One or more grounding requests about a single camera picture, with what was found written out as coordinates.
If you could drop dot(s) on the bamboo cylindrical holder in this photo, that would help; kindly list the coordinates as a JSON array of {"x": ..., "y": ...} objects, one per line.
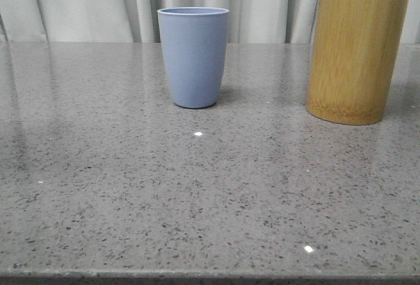
[{"x": 353, "y": 57}]

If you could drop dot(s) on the blue plastic cup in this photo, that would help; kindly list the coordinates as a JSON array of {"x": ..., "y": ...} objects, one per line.
[{"x": 193, "y": 42}]

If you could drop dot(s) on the white pleated curtain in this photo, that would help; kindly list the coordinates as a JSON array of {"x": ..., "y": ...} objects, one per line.
[{"x": 251, "y": 21}]

